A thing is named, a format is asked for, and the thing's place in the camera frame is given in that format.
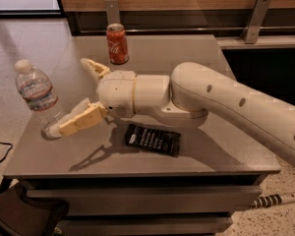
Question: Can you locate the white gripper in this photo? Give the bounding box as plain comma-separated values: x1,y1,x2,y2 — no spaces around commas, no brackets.
47,58,136,138

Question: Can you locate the clear plastic water bottle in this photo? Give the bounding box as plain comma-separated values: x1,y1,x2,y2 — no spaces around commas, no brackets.
14,59,65,139

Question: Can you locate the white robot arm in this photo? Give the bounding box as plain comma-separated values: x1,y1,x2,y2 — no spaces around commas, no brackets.
47,58,295,167

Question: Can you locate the red Coca-Cola can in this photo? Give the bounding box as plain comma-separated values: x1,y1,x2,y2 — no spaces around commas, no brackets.
106,24,129,65

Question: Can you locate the black snack packet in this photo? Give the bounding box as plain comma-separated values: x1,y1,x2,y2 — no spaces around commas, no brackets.
125,124,181,157

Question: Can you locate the grey drawer cabinet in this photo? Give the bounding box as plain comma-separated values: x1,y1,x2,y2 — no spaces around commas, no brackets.
3,35,280,236

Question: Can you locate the black bag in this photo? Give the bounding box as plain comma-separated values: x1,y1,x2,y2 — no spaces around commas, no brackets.
0,183,69,236

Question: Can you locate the left metal wall bracket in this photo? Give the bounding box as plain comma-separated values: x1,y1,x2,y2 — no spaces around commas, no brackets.
104,0,121,25

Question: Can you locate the metal wall bracket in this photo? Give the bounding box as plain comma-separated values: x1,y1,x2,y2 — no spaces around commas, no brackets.
241,0,271,44
104,0,121,25

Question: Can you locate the black cable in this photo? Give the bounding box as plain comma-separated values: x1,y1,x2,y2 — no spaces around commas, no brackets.
0,138,14,168

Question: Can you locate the right metal wall bracket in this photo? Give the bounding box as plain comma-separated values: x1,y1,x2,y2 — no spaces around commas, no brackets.
241,0,271,44

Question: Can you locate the black and white striped handle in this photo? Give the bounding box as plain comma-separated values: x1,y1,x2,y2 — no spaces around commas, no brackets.
250,193,295,208

